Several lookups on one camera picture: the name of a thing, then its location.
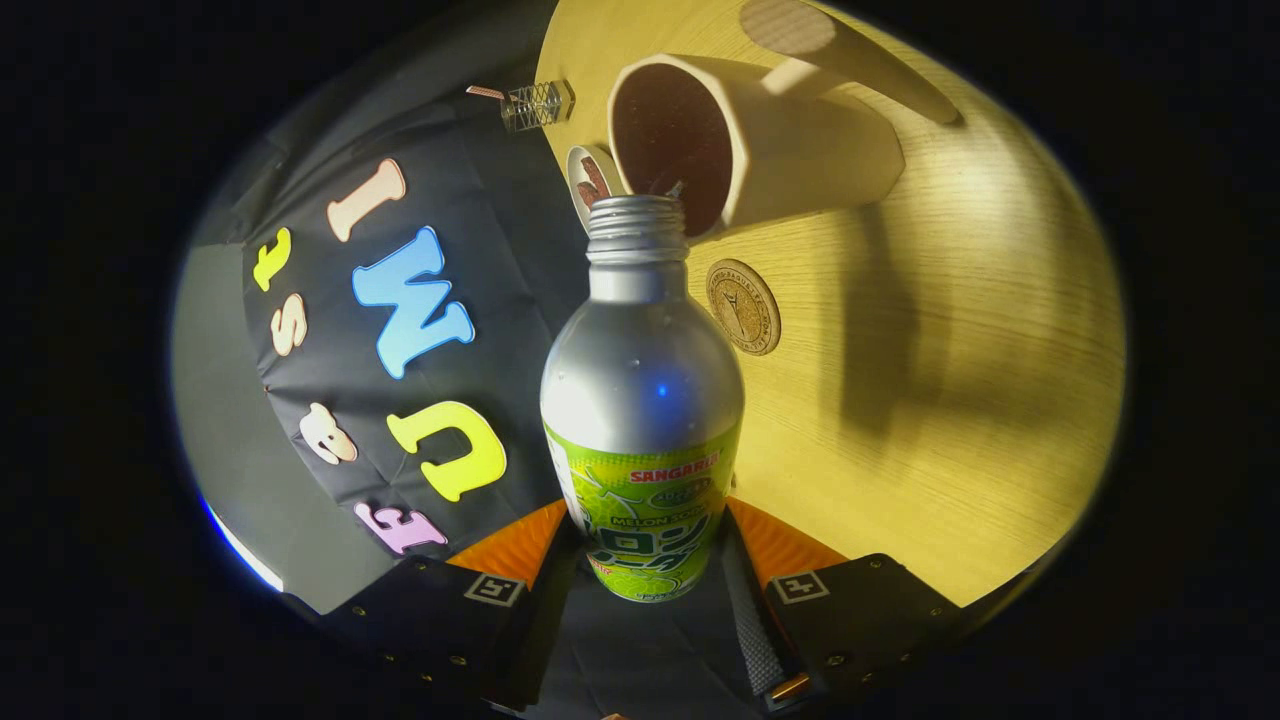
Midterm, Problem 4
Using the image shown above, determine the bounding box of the round cork coaster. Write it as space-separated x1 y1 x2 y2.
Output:
705 258 782 357

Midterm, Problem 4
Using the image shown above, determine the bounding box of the white round plate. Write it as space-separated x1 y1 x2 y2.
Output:
566 145 628 233

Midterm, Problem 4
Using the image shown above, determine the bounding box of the cream cup with wooden handle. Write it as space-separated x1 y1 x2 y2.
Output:
607 0 961 241

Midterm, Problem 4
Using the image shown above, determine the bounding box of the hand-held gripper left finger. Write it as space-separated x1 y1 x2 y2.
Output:
320 498 581 713

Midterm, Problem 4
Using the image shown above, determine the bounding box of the wire mesh holder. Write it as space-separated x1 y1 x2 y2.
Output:
500 80 577 134

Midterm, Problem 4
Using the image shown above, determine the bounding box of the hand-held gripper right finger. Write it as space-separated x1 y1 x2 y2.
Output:
718 497 966 713

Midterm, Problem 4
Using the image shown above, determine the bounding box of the wooden table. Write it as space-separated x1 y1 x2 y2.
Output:
535 0 1129 609

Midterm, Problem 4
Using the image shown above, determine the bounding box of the silver bottle with green label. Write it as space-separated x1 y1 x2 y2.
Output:
539 195 746 604

